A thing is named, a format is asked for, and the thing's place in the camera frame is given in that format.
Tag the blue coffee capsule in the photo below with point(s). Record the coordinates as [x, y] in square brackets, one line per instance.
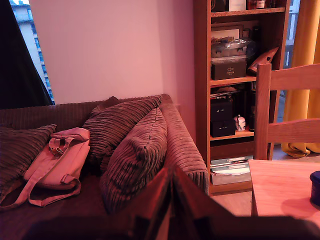
[315, 187]

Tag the grey storage box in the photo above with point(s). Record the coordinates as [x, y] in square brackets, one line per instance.
[230, 179]

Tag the black drawer box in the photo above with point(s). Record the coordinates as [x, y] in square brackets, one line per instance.
[221, 110]
[222, 128]

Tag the white helmet figure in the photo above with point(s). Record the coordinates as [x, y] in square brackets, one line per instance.
[240, 123]

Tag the pink canvas bag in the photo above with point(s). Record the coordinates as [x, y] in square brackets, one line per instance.
[62, 160]

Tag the tall dark bottle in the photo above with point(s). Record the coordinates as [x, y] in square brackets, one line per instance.
[252, 120]

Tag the wooden bookshelf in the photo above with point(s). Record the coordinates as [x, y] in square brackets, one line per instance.
[201, 100]

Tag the wooden chair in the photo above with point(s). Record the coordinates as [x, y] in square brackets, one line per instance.
[262, 112]

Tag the black gift box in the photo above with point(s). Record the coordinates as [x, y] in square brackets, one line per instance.
[228, 72]

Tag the clear plastic storage box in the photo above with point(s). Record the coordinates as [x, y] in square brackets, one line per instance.
[225, 51]

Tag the copper foil pouch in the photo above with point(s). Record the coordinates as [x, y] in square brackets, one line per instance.
[262, 61]

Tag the small dark jar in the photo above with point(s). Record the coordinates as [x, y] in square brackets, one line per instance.
[246, 33]

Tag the dark wine bottle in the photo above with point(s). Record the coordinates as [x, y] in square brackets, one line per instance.
[255, 35]

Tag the black drape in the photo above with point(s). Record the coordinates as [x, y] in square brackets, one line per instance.
[15, 62]

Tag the orange curtain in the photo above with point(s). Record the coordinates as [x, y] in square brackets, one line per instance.
[305, 37]

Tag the dark spiral pattern box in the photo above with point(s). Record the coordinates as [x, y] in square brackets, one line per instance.
[218, 5]

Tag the white and blue box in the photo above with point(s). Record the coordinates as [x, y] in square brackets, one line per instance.
[237, 5]

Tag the amber miniature bottle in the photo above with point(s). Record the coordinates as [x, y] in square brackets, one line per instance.
[252, 4]

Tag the white label miniature bottle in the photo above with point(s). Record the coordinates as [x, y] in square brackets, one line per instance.
[261, 4]

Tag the clear glass bottle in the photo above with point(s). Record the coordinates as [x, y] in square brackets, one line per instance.
[270, 3]

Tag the dark picture frame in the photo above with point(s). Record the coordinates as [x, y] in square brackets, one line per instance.
[226, 32]

